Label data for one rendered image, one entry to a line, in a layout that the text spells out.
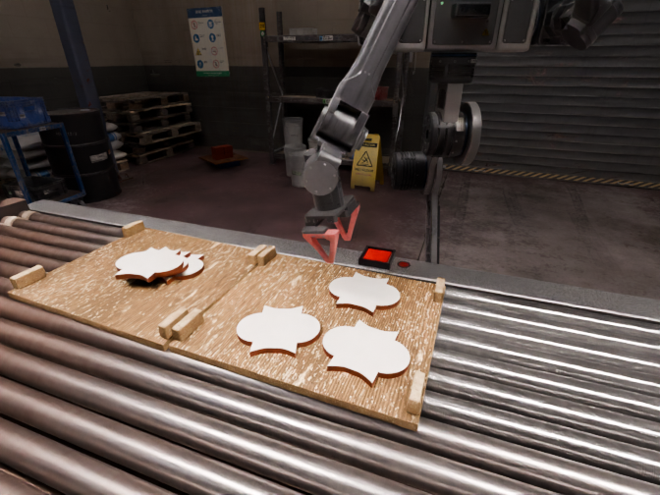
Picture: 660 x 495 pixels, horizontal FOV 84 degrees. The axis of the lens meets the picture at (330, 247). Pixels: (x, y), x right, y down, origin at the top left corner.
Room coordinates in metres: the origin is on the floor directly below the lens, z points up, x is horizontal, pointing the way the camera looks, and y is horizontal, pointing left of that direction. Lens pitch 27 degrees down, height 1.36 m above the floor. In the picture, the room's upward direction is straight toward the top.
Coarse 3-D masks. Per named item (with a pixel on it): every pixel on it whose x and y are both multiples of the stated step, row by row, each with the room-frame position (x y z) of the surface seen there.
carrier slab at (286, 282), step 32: (288, 256) 0.77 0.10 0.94; (256, 288) 0.63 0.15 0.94; (288, 288) 0.63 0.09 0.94; (320, 288) 0.63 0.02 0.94; (416, 288) 0.63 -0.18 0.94; (224, 320) 0.53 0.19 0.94; (320, 320) 0.53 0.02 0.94; (352, 320) 0.53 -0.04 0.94; (384, 320) 0.53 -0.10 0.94; (416, 320) 0.53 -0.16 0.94; (192, 352) 0.45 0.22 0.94; (224, 352) 0.45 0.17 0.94; (320, 352) 0.45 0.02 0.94; (416, 352) 0.45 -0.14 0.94; (288, 384) 0.39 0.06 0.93; (320, 384) 0.38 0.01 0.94; (352, 384) 0.38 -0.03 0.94; (384, 384) 0.38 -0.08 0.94; (384, 416) 0.33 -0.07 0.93; (416, 416) 0.33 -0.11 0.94
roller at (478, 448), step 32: (32, 320) 0.56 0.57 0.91; (64, 320) 0.55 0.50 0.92; (128, 352) 0.48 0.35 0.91; (160, 352) 0.47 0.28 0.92; (224, 384) 0.41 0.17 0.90; (256, 384) 0.40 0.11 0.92; (320, 416) 0.36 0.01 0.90; (352, 416) 0.35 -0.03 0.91; (416, 448) 0.31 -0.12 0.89; (448, 448) 0.30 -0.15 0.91; (480, 448) 0.30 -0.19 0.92; (512, 448) 0.30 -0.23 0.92; (544, 480) 0.26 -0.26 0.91; (576, 480) 0.26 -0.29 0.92; (608, 480) 0.26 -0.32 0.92; (640, 480) 0.26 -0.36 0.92
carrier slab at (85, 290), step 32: (96, 256) 0.77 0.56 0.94; (224, 256) 0.77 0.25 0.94; (32, 288) 0.63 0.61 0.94; (64, 288) 0.63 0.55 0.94; (96, 288) 0.63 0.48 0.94; (128, 288) 0.63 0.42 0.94; (160, 288) 0.63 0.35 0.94; (192, 288) 0.63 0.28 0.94; (224, 288) 0.63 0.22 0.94; (96, 320) 0.53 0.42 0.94; (128, 320) 0.53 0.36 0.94; (160, 320) 0.53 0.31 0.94
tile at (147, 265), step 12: (144, 252) 0.72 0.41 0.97; (156, 252) 0.72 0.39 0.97; (168, 252) 0.72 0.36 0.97; (180, 252) 0.74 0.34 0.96; (120, 264) 0.67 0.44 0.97; (132, 264) 0.67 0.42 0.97; (144, 264) 0.67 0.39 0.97; (156, 264) 0.67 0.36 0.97; (168, 264) 0.67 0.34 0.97; (180, 264) 0.67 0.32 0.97; (120, 276) 0.63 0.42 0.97; (132, 276) 0.63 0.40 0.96; (144, 276) 0.62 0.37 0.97; (156, 276) 0.64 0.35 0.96
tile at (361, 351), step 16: (336, 336) 0.47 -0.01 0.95; (352, 336) 0.47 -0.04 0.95; (368, 336) 0.47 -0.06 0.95; (384, 336) 0.47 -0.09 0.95; (336, 352) 0.44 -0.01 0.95; (352, 352) 0.44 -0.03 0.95; (368, 352) 0.44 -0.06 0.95; (384, 352) 0.44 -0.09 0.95; (400, 352) 0.44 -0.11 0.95; (336, 368) 0.41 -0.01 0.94; (352, 368) 0.40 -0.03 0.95; (368, 368) 0.40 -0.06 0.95; (384, 368) 0.40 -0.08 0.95; (400, 368) 0.40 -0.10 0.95; (368, 384) 0.38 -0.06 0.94
